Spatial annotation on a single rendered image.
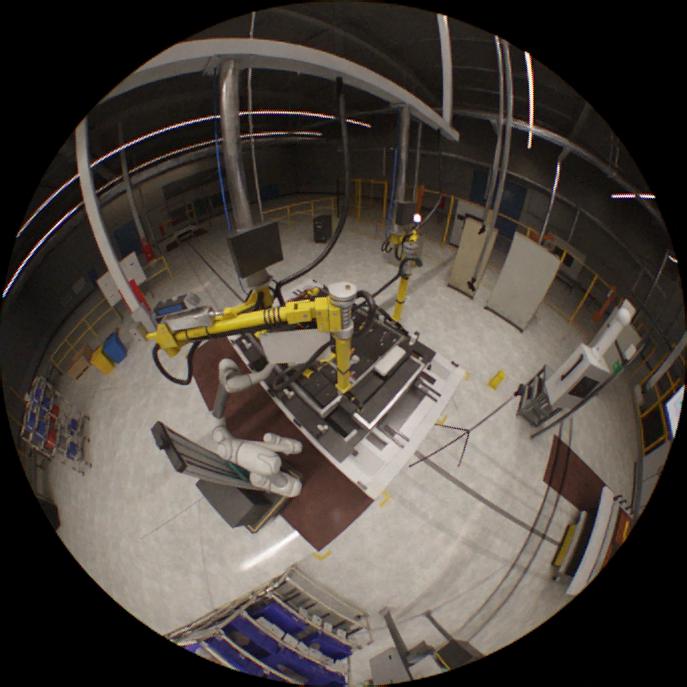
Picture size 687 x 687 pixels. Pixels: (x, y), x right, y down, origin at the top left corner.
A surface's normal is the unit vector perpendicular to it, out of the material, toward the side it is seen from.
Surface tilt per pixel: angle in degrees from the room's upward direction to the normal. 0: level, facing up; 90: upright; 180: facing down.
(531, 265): 90
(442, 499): 0
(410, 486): 0
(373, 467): 0
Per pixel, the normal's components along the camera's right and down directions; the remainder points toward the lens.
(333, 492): 0.00, -0.67
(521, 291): -0.70, 0.54
